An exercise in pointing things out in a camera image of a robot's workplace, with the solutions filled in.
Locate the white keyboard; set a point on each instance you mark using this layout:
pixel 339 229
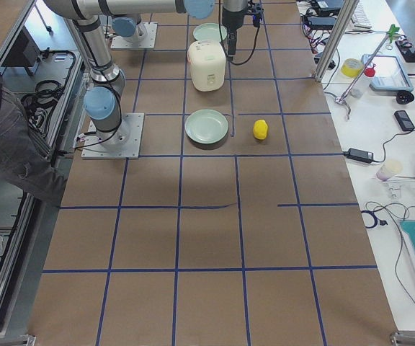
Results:
pixel 359 20

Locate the white rice cooker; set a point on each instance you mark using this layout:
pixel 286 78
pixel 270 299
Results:
pixel 207 64

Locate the red round cap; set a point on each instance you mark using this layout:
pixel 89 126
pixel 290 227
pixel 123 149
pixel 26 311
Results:
pixel 369 71

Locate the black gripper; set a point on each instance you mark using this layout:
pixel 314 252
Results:
pixel 232 21

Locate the metal rod with green clip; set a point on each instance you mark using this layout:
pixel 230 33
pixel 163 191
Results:
pixel 389 36

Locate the blue teach pendant tablet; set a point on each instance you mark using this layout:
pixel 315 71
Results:
pixel 390 76

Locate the person in grey clothes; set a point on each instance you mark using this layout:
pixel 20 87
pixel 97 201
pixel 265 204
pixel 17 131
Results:
pixel 20 162

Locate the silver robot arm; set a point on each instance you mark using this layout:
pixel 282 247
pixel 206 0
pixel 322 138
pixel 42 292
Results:
pixel 130 27
pixel 102 101

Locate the black power brick top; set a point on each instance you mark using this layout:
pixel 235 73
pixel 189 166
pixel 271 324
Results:
pixel 319 23

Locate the green plate near arm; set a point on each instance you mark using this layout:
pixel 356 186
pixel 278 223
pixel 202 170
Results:
pixel 210 31
pixel 206 126

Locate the yellow tape roll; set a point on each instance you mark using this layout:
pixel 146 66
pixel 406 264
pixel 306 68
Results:
pixel 352 67

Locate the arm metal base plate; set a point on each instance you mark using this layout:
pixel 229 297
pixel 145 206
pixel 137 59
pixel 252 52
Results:
pixel 119 43
pixel 125 143

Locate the aluminium frame post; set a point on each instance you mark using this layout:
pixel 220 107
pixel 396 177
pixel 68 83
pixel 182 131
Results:
pixel 345 15

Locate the white paper cup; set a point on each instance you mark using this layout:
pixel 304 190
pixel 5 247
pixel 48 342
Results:
pixel 389 169

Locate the black power adapter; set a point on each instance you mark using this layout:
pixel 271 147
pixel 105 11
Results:
pixel 359 155

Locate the yellow toy potato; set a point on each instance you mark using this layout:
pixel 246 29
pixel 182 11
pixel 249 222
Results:
pixel 260 129

